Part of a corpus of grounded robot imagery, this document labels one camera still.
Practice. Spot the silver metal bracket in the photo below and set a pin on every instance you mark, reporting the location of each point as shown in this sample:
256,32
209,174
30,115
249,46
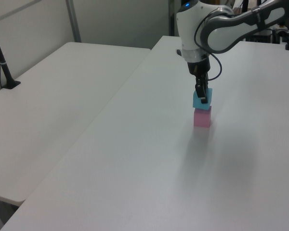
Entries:
280,33

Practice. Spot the grey metal shelf frame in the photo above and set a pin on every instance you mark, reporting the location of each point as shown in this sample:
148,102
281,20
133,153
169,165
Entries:
173,16

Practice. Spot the black electronics box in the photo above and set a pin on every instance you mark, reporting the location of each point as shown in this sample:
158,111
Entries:
261,37

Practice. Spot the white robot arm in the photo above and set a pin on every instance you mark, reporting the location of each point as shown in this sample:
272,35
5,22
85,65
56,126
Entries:
190,29

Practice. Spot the grey metal partition post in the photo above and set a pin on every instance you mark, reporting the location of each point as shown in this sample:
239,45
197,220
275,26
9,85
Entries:
74,20

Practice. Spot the black camera stand pole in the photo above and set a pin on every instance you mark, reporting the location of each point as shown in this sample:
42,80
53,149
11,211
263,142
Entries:
1,60

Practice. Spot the blue cube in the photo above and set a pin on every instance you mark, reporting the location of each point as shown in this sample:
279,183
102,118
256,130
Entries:
203,99

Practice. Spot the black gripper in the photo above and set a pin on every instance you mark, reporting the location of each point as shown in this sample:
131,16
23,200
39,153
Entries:
198,66

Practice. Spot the pink cube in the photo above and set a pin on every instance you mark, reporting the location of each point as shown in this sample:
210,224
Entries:
202,118

